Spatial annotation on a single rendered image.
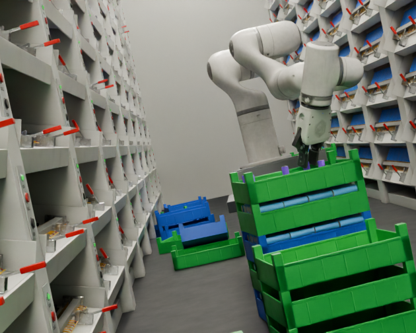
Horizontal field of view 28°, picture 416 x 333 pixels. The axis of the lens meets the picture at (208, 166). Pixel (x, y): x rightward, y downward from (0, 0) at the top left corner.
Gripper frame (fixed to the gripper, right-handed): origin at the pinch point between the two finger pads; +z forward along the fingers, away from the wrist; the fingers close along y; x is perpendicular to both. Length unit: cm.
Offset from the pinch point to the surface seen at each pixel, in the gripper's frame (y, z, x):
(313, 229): -13.5, 11.4, -15.8
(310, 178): -12.4, -1.0, -11.7
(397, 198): 155, 73, 71
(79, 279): -63, 24, 14
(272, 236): -22.4, 13.4, -10.4
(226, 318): -19, 46, 6
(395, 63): 121, 0, 61
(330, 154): 7.3, -0.3, -1.6
